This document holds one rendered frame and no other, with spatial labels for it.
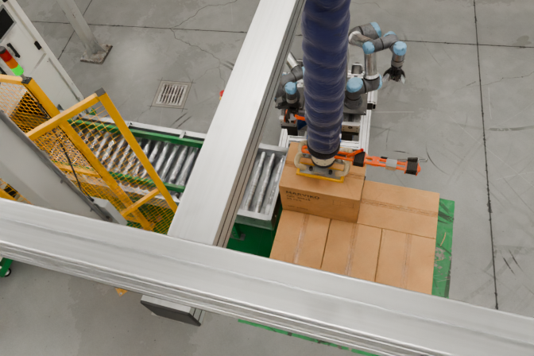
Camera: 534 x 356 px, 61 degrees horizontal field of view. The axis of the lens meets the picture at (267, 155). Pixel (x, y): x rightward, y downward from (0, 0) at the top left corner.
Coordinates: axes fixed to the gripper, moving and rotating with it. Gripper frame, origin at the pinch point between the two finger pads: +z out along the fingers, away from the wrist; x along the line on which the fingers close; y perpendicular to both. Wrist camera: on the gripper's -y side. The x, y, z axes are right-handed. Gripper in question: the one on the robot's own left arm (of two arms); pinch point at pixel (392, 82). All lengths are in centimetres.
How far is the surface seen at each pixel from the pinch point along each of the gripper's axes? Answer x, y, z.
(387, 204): 10, 42, 98
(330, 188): -34, 55, 58
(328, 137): -37, 48, 1
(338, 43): -33, 48, -79
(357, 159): -17, 43, 32
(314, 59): -45, 50, -69
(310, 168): -50, 49, 42
